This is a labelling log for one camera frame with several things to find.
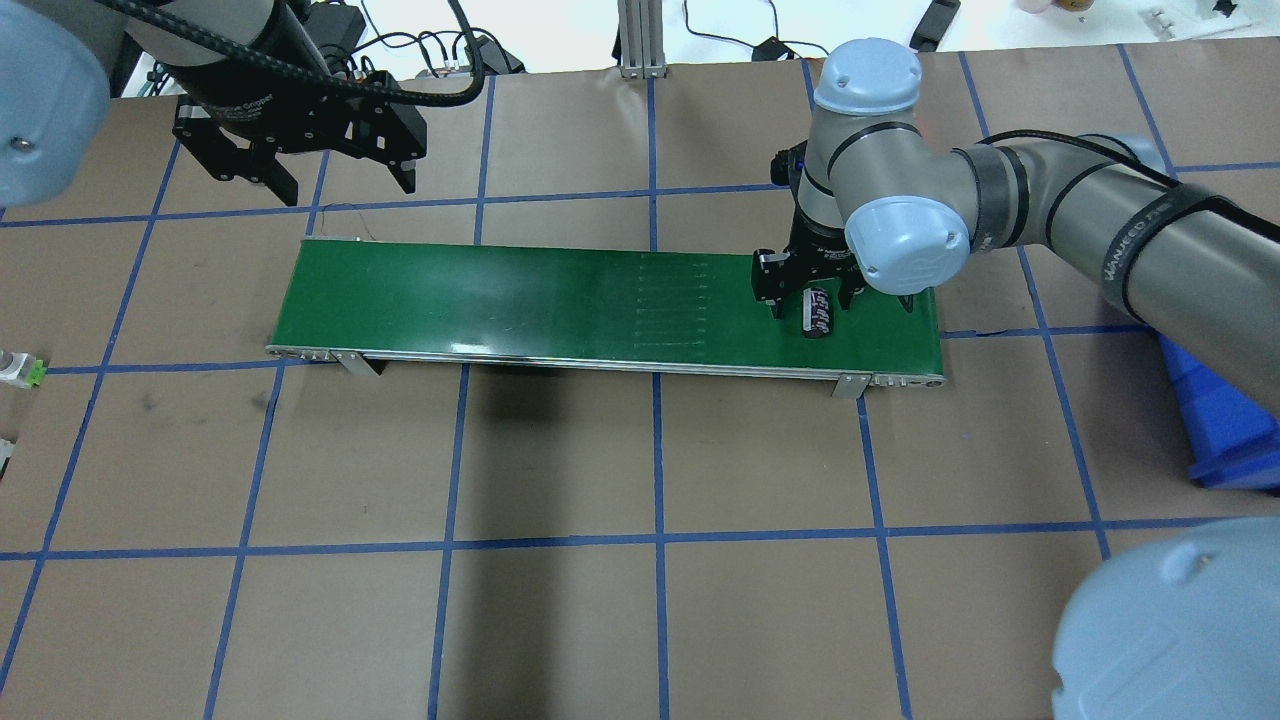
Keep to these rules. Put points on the green push button switch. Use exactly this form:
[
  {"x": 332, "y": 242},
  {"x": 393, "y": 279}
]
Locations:
[{"x": 22, "y": 370}]

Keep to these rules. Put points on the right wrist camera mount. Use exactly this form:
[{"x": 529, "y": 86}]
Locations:
[{"x": 787, "y": 166}]

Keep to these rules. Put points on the dark brown cylindrical capacitor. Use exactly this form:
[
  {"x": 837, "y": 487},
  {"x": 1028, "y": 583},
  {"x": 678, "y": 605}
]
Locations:
[{"x": 816, "y": 313}]

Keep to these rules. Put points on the blue plastic bin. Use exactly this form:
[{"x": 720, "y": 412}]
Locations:
[{"x": 1234, "y": 442}]

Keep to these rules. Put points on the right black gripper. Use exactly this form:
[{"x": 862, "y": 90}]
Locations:
[{"x": 820, "y": 252}]

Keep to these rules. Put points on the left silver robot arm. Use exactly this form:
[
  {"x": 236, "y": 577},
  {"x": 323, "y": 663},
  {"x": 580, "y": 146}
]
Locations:
[{"x": 60, "y": 57}]

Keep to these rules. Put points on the black power adapter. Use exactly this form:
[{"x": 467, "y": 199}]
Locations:
[{"x": 772, "y": 49}]

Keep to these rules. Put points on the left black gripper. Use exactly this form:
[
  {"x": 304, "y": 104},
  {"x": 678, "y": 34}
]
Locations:
[{"x": 237, "y": 113}]

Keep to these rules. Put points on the aluminium frame post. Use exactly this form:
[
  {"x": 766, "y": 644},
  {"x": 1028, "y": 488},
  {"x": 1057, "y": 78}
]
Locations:
[{"x": 640, "y": 40}]

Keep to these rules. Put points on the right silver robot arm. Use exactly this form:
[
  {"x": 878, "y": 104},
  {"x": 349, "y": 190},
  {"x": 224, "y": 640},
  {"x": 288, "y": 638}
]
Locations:
[{"x": 1185, "y": 628}]

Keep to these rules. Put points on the green conveyor belt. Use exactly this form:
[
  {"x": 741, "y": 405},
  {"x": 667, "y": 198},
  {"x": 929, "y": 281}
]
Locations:
[{"x": 356, "y": 301}]

